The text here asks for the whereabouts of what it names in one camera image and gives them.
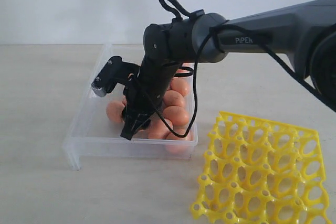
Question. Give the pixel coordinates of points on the yellow plastic egg tray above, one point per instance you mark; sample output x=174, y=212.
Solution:
x=261, y=171

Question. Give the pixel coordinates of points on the clear plastic container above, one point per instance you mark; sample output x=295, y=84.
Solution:
x=92, y=134

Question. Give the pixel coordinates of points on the brown egg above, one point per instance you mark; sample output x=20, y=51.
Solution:
x=124, y=101
x=179, y=116
x=173, y=98
x=143, y=128
x=185, y=70
x=181, y=86
x=158, y=130
x=181, y=140
x=114, y=111

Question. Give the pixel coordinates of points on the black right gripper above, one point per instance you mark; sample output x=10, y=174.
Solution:
x=145, y=93

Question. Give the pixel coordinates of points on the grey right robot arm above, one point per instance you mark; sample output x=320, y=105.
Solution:
x=301, y=38

